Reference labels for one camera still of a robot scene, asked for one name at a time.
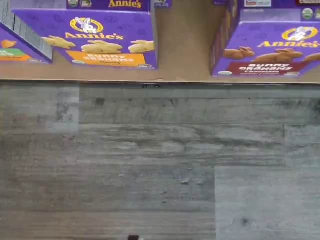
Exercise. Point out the purple box green orange label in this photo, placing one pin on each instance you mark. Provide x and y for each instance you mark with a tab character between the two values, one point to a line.
10	47

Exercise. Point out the purple box brown chocolate label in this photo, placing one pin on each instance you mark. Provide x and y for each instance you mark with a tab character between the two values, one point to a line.
265	35

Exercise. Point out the purple box orange honey label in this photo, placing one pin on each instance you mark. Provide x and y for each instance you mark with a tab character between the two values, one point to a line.
100	32

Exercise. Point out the brown shelf board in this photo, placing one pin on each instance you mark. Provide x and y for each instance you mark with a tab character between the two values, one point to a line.
182	50

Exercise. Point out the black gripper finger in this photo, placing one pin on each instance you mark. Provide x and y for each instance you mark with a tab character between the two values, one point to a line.
133	237

